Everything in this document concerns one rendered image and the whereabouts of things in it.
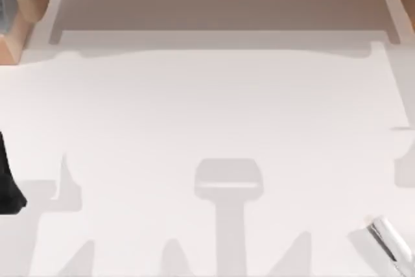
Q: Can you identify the white stapler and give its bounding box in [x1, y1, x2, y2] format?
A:
[363, 214, 415, 277]

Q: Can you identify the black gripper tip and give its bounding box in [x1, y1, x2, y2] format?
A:
[0, 131, 28, 216]

